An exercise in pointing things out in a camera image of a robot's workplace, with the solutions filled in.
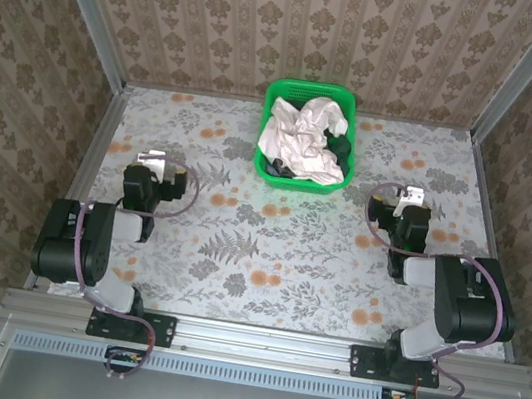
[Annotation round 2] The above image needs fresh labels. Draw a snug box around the green plastic basket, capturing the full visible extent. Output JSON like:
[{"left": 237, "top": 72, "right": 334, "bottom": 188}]
[{"left": 249, "top": 73, "right": 368, "bottom": 202}]

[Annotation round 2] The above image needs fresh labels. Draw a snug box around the white t-shirt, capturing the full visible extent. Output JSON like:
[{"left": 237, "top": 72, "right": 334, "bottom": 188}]
[{"left": 253, "top": 88, "right": 358, "bottom": 189}]

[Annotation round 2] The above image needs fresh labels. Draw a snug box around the floral patterned table cover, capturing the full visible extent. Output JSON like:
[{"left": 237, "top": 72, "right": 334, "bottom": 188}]
[{"left": 48, "top": 71, "right": 532, "bottom": 366}]

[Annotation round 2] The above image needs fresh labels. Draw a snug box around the dark green t-shirt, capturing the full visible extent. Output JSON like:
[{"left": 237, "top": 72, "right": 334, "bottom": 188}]
[{"left": 262, "top": 117, "right": 357, "bottom": 189}]

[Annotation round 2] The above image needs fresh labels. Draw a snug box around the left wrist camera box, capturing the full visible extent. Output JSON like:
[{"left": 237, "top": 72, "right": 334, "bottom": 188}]
[{"left": 134, "top": 148, "right": 169, "bottom": 178}]

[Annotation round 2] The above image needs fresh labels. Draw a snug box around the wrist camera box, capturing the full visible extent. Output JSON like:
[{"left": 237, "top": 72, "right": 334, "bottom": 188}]
[
  {"left": 393, "top": 183, "right": 427, "bottom": 221},
  {"left": 134, "top": 148, "right": 169, "bottom": 178}
]

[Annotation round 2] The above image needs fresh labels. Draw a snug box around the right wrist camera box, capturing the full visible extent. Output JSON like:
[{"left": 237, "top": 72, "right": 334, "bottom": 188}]
[{"left": 393, "top": 183, "right": 427, "bottom": 221}]

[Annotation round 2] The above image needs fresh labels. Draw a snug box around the aluminium side rail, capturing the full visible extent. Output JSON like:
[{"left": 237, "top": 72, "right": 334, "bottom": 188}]
[
  {"left": 436, "top": 133, "right": 532, "bottom": 364},
  {"left": 23, "top": 74, "right": 132, "bottom": 301}
]

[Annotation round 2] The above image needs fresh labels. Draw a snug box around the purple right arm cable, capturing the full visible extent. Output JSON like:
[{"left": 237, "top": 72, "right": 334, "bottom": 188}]
[{"left": 337, "top": 179, "right": 524, "bottom": 399}]

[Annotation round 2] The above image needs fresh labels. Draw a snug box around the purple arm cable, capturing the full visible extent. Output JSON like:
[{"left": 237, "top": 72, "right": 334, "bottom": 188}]
[
  {"left": 51, "top": 140, "right": 207, "bottom": 389},
  {"left": 337, "top": 179, "right": 524, "bottom": 399}
]

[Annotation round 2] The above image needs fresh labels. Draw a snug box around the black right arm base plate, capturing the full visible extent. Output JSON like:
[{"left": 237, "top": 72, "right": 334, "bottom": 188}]
[{"left": 347, "top": 343, "right": 444, "bottom": 392}]

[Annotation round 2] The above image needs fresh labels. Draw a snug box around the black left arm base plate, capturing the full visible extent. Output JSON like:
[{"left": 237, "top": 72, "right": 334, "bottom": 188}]
[{"left": 85, "top": 301, "right": 178, "bottom": 350}]

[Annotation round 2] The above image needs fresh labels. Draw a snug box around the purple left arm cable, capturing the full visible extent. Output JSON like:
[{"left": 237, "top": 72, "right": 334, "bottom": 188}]
[{"left": 51, "top": 140, "right": 207, "bottom": 389}]

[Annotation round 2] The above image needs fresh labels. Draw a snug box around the aluminium frame beam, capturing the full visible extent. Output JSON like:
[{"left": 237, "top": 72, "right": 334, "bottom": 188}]
[{"left": 0, "top": 283, "right": 532, "bottom": 399}]

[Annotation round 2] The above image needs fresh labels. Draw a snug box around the aluminium frame post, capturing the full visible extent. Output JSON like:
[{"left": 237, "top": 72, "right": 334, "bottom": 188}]
[
  {"left": 471, "top": 0, "right": 532, "bottom": 151},
  {"left": 20, "top": 0, "right": 141, "bottom": 92}
]

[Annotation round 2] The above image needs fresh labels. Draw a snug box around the grey slotted cable duct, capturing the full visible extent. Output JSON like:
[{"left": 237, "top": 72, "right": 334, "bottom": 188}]
[{"left": 12, "top": 327, "right": 383, "bottom": 399}]

